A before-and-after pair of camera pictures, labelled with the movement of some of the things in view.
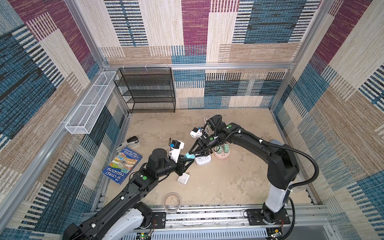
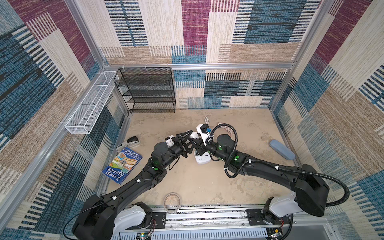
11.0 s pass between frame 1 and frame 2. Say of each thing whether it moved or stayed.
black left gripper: moved
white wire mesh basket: stayed
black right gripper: stayed
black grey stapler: stayed
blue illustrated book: stayed
